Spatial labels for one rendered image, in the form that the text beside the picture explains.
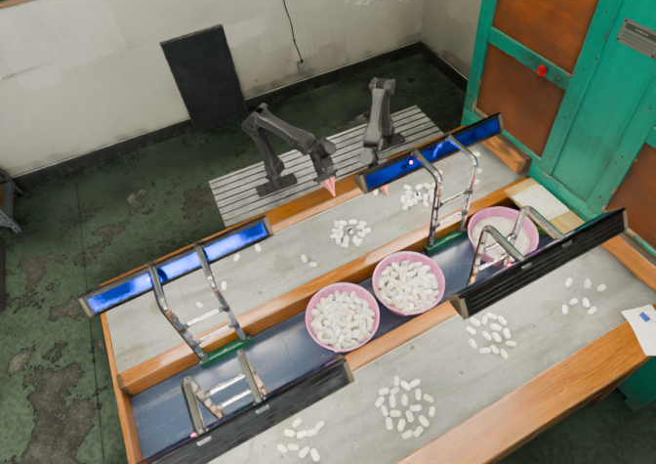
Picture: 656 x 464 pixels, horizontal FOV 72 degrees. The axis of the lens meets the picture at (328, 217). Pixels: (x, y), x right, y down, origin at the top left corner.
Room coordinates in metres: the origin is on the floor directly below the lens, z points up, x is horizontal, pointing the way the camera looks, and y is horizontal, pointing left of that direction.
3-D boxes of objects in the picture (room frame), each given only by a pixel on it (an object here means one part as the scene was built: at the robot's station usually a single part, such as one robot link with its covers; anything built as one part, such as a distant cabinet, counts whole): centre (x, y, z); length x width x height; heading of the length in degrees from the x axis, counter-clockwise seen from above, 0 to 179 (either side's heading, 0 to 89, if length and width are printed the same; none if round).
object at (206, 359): (0.80, 0.47, 0.90); 0.20 x 0.19 x 0.45; 110
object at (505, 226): (1.01, -0.67, 0.71); 0.22 x 0.22 x 0.06
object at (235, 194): (1.40, -0.14, 0.65); 1.20 x 0.90 x 0.04; 107
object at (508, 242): (0.76, -0.58, 0.90); 0.20 x 0.19 x 0.45; 110
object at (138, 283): (0.87, 0.49, 1.08); 0.62 x 0.08 x 0.07; 110
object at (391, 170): (1.21, -0.42, 1.08); 0.62 x 0.08 x 0.07; 110
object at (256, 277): (1.12, 0.01, 0.73); 1.81 x 0.30 x 0.02; 110
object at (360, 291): (0.76, 0.00, 0.72); 0.27 x 0.27 x 0.10
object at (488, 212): (1.01, -0.67, 0.72); 0.27 x 0.27 x 0.10
